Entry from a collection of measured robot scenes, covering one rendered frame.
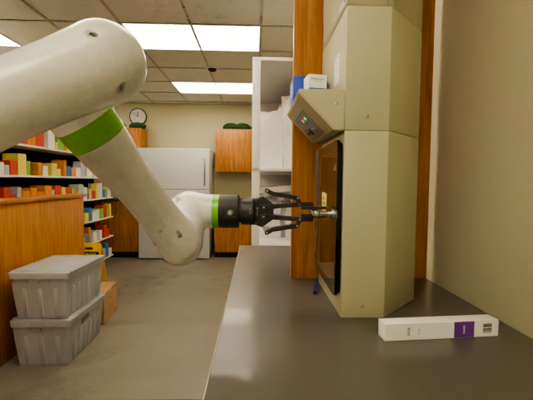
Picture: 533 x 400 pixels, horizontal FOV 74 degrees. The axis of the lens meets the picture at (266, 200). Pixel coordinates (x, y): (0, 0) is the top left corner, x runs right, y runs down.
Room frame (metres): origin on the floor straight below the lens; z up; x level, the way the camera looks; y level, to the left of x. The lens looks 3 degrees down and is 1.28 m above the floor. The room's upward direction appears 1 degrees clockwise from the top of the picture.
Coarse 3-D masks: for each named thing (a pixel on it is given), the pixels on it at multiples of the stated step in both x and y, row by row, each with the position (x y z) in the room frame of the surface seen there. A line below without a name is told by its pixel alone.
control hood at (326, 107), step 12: (300, 96) 0.89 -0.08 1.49; (312, 96) 0.88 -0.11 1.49; (324, 96) 0.88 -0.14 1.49; (336, 96) 0.88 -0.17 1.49; (300, 108) 0.98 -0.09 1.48; (312, 108) 0.89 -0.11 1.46; (324, 108) 0.88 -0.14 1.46; (336, 108) 0.88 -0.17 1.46; (324, 120) 0.88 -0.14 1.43; (336, 120) 0.88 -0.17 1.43; (324, 132) 0.97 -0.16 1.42; (336, 132) 0.91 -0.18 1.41
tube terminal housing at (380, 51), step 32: (352, 32) 0.88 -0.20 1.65; (384, 32) 0.89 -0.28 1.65; (416, 32) 1.00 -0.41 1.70; (352, 64) 0.88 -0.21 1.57; (384, 64) 0.89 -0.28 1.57; (416, 64) 1.01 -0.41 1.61; (352, 96) 0.88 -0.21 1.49; (384, 96) 0.89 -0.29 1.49; (416, 96) 1.01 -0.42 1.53; (352, 128) 0.88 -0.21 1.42; (384, 128) 0.89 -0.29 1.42; (416, 128) 1.02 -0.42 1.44; (352, 160) 0.88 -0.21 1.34; (384, 160) 0.89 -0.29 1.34; (416, 160) 1.02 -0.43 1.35; (352, 192) 0.88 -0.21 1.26; (384, 192) 0.89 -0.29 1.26; (416, 192) 1.03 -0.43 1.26; (352, 224) 0.88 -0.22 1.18; (384, 224) 0.89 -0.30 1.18; (352, 256) 0.88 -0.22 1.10; (384, 256) 0.89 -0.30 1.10; (352, 288) 0.88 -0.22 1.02; (384, 288) 0.89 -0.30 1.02
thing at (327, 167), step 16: (336, 144) 0.90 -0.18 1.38; (320, 160) 1.13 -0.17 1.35; (336, 160) 0.90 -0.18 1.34; (320, 176) 1.13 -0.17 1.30; (336, 176) 0.89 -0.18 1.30; (320, 192) 1.12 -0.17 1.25; (336, 192) 0.89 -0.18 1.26; (336, 208) 0.89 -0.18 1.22; (320, 224) 1.11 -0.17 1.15; (336, 224) 0.89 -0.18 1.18; (320, 240) 1.11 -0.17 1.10; (336, 240) 0.89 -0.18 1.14; (320, 256) 1.10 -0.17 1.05; (336, 256) 0.89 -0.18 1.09; (320, 272) 1.10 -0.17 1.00; (336, 272) 0.89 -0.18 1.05; (336, 288) 0.89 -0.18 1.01
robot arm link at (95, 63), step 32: (64, 32) 0.49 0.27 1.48; (96, 32) 0.50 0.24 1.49; (128, 32) 0.54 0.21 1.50; (0, 64) 0.42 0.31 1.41; (32, 64) 0.44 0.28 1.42; (64, 64) 0.46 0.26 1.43; (96, 64) 0.49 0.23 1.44; (128, 64) 0.52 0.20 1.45; (0, 96) 0.40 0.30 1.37; (32, 96) 0.43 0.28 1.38; (64, 96) 0.46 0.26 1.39; (96, 96) 0.50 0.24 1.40; (128, 96) 0.56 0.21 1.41; (0, 128) 0.41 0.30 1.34; (32, 128) 0.44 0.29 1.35
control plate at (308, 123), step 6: (300, 114) 1.03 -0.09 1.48; (306, 114) 0.98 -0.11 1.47; (300, 120) 1.09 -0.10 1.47; (306, 120) 1.02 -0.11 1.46; (312, 120) 0.98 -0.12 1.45; (300, 126) 1.15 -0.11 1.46; (306, 126) 1.08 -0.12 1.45; (312, 126) 1.03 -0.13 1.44; (306, 132) 1.14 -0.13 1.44; (318, 132) 1.02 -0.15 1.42; (312, 138) 1.15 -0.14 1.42
